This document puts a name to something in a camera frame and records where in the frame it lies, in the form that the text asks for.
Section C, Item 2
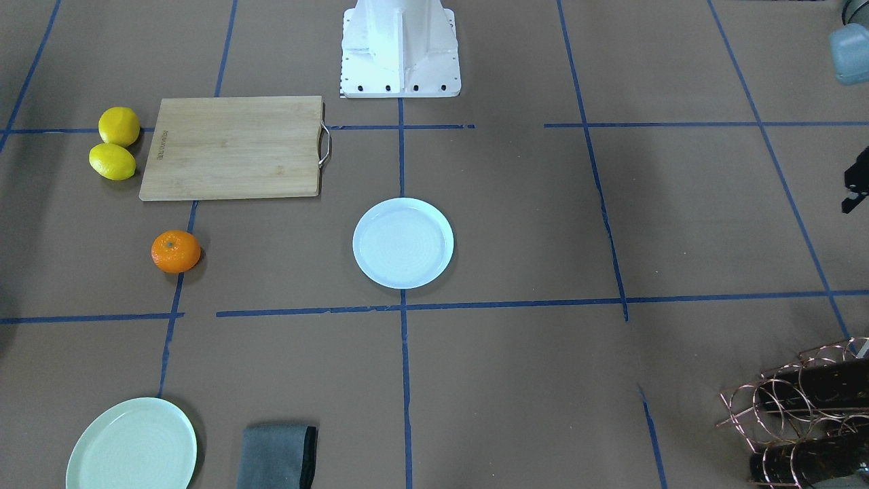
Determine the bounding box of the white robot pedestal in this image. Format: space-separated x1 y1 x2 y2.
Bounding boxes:
339 1 462 98

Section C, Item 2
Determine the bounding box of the yellow lemon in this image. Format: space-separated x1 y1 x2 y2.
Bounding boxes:
89 143 136 181
97 107 141 148

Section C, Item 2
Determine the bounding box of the orange fruit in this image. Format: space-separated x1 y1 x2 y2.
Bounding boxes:
150 230 202 274

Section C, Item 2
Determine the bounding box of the upper yellow lemon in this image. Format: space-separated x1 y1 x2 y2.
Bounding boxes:
97 107 141 148

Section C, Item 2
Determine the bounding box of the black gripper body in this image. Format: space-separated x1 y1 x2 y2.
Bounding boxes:
842 147 869 214

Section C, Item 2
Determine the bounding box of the green plate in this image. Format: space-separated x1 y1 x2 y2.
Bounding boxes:
65 397 198 488

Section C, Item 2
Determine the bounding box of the light blue plate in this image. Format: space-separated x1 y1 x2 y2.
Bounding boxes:
352 198 454 290

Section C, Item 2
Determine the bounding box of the folded grey cloth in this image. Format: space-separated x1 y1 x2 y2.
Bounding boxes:
236 424 318 488

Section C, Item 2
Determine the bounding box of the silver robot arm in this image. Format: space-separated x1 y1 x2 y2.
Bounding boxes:
829 1 868 214

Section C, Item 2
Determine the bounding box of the lower yellow lemon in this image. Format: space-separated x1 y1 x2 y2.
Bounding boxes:
89 143 136 181

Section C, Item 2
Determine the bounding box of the wooden cutting board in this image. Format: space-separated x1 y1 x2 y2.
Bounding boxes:
139 96 331 202

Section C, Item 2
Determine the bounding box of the dark wine bottle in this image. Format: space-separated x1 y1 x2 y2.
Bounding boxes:
749 433 868 488
756 358 868 416

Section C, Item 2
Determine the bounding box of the copper wire bottle rack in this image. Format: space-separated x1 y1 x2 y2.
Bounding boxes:
719 337 868 488

